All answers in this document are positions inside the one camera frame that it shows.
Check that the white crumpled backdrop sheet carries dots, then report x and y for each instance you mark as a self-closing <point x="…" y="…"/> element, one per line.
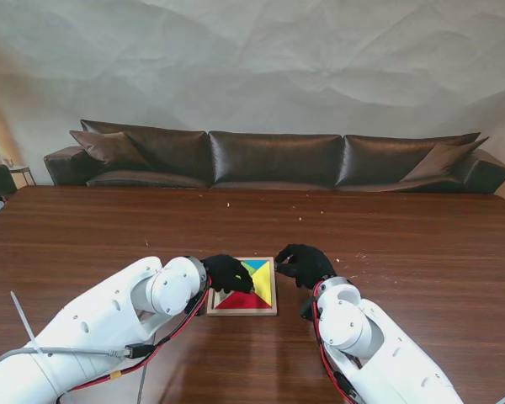
<point x="252" y="63"/>

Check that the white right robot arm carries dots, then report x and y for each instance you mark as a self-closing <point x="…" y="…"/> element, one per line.
<point x="362" y="345"/>

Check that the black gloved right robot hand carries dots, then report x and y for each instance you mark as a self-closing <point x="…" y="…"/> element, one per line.
<point x="311" y="266"/>

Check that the light wooden square tray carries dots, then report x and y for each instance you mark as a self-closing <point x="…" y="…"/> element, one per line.
<point x="244" y="312"/>

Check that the brown throw cushion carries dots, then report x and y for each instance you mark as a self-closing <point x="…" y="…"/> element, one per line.
<point x="439" y="162"/>
<point x="109" y="149"/>

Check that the large red tangram triangle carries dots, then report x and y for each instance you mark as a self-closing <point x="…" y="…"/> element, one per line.
<point x="246" y="301"/>

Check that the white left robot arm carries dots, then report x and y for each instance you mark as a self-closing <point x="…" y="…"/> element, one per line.
<point x="109" y="320"/>

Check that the small metal side table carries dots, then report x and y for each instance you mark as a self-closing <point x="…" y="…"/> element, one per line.
<point x="22" y="169"/>

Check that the dark brown leather sofa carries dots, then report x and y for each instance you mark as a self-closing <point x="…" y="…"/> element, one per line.
<point x="273" y="160"/>

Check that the green tangram square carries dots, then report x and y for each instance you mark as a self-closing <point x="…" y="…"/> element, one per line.
<point x="248" y="267"/>

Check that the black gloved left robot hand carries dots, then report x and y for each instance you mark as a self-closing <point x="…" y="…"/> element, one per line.
<point x="225" y="271"/>

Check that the large yellow tangram triangle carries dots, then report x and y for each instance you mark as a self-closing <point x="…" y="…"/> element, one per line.
<point x="263" y="284"/>

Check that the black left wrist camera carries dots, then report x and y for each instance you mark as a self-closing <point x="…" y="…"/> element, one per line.
<point x="200" y="308"/>

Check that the small blue tangram triangle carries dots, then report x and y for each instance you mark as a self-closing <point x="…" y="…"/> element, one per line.
<point x="261" y="264"/>

